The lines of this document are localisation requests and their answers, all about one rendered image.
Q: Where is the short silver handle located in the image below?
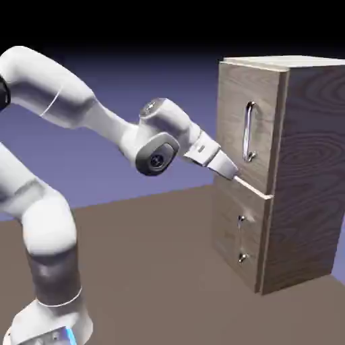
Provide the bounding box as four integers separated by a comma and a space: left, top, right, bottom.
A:
237, 214, 249, 264

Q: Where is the large wood cabinet door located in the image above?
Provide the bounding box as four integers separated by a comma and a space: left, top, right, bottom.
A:
214, 61, 290, 196

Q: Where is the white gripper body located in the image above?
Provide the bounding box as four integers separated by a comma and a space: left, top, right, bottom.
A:
207, 150, 239, 181

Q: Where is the long curved silver handle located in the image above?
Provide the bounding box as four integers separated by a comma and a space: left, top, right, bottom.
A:
242, 100, 257, 163

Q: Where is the small wood cabinet door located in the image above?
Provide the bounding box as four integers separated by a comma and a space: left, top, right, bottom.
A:
210, 176, 275, 294

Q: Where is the light wood cabinet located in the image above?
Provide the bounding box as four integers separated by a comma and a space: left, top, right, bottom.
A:
210, 55, 345, 296

